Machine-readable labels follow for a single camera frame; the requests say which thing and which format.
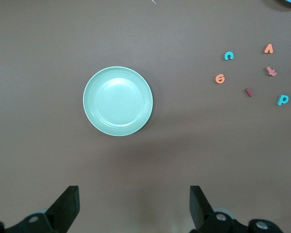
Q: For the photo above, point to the teal foam letter d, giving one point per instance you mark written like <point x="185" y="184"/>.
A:
<point x="279" y="102"/>

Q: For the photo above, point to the brown table cover sheet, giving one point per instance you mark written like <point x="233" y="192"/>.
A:
<point x="38" y="48"/>

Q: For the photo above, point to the teal foam letter c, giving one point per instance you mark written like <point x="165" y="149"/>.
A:
<point x="229" y="53"/>

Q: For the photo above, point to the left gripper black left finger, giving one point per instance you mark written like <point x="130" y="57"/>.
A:
<point x="65" y="208"/>

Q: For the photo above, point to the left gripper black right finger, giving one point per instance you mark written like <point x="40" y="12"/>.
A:
<point x="201" y="213"/>

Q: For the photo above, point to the light green round plate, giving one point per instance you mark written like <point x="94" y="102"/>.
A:
<point x="117" y="100"/>

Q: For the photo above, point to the orange foam letter v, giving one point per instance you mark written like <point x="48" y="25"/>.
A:
<point x="269" y="46"/>

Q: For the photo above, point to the maroon foam letter l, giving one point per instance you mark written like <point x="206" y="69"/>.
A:
<point x="249" y="92"/>

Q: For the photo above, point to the orange foam letter e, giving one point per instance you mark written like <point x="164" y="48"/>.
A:
<point x="216" y="79"/>

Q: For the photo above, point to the red foam letter t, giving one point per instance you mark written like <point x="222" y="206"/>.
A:
<point x="271" y="71"/>

